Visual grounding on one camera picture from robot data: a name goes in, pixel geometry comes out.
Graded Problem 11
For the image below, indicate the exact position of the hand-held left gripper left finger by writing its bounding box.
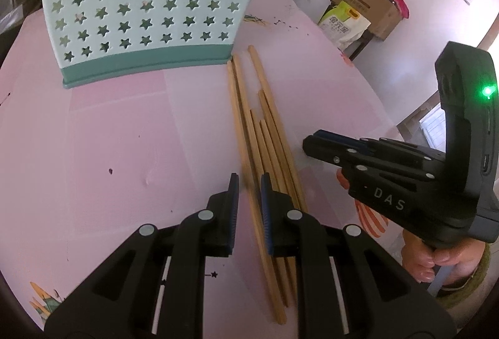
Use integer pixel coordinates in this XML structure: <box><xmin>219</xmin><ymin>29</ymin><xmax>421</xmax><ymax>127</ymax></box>
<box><xmin>44</xmin><ymin>172</ymin><xmax>240</xmax><ymax>339</ymax></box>

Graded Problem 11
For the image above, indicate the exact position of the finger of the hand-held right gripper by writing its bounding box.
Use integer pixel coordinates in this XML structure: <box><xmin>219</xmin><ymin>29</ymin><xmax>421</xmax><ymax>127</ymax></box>
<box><xmin>312</xmin><ymin>131</ymin><xmax>447</xmax><ymax>161</ymax></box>
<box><xmin>303</xmin><ymin>134</ymin><xmax>446</xmax><ymax>184</ymax></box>

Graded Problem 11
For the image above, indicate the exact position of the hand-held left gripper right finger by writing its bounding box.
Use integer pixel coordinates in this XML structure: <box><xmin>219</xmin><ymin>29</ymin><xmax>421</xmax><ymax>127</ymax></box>
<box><xmin>260</xmin><ymin>172</ymin><xmax>457</xmax><ymax>339</ymax></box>

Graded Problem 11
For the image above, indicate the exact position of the pile of wooden chopsticks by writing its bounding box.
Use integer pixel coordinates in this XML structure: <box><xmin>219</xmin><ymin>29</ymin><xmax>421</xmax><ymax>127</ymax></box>
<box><xmin>227</xmin><ymin>45</ymin><xmax>310</xmax><ymax>308</ymax></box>

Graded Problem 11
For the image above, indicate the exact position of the single wooden chopstick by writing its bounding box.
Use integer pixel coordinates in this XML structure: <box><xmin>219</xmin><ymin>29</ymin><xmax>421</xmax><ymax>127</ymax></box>
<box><xmin>233</xmin><ymin>54</ymin><xmax>287</xmax><ymax>325</ymax></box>

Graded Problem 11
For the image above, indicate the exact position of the mint green utensil holder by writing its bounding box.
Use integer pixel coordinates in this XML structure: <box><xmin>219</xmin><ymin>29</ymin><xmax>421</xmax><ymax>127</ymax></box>
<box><xmin>40</xmin><ymin>0</ymin><xmax>284</xmax><ymax>89</ymax></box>

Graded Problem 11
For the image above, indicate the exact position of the person's right forearm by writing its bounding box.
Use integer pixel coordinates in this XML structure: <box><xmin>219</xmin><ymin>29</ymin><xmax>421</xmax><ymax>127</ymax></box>
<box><xmin>437</xmin><ymin>246</ymin><xmax>494</xmax><ymax>308</ymax></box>

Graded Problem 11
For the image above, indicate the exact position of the person's right hand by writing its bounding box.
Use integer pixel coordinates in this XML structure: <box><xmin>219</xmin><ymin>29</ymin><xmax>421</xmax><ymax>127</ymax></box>
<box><xmin>401</xmin><ymin>232</ymin><xmax>486</xmax><ymax>284</ymax></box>

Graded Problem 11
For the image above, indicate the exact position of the small black table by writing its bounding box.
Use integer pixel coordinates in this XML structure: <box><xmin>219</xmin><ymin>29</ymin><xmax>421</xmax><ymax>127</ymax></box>
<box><xmin>343</xmin><ymin>29</ymin><xmax>377</xmax><ymax>61</ymax></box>

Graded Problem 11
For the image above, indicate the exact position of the yellow and white rice bag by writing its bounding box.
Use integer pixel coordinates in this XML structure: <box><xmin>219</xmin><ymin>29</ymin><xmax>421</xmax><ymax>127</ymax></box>
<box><xmin>317</xmin><ymin>1</ymin><xmax>371</xmax><ymax>51</ymax></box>

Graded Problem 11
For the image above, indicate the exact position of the large cardboard box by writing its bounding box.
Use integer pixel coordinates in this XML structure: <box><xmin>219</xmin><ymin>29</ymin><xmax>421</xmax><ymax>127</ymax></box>
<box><xmin>329</xmin><ymin>0</ymin><xmax>404</xmax><ymax>41</ymax></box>

